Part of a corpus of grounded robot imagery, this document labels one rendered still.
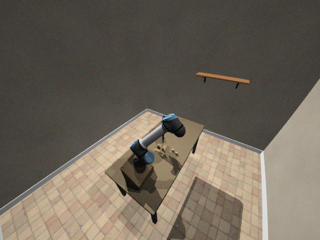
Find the beige mat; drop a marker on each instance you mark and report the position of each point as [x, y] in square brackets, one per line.
[159, 149]

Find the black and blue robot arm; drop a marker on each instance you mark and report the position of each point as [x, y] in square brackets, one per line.
[169, 123]

